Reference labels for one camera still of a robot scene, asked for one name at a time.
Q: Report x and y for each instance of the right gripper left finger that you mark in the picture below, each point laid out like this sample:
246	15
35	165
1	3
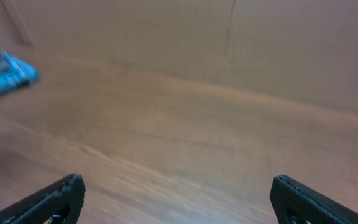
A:
59	203

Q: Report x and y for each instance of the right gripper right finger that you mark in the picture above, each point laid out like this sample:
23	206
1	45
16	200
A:
295	203

